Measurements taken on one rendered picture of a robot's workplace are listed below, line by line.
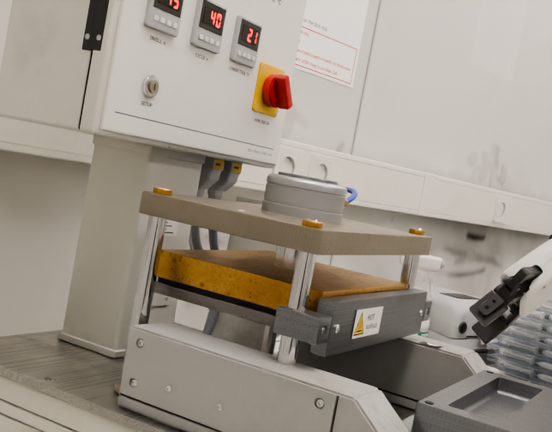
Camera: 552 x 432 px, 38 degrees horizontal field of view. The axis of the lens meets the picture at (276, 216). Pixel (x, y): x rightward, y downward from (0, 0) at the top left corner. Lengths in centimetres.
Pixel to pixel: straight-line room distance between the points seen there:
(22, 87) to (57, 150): 35
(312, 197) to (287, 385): 20
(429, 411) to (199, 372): 18
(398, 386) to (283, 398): 28
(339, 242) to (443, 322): 100
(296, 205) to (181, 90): 17
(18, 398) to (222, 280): 21
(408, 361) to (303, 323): 26
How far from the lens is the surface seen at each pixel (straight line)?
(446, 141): 202
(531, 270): 109
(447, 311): 164
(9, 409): 78
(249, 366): 63
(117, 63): 73
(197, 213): 68
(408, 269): 86
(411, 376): 87
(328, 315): 64
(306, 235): 63
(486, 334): 118
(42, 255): 121
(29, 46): 79
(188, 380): 66
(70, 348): 87
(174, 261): 74
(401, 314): 79
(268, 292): 68
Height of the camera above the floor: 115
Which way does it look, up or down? 3 degrees down
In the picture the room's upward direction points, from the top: 11 degrees clockwise
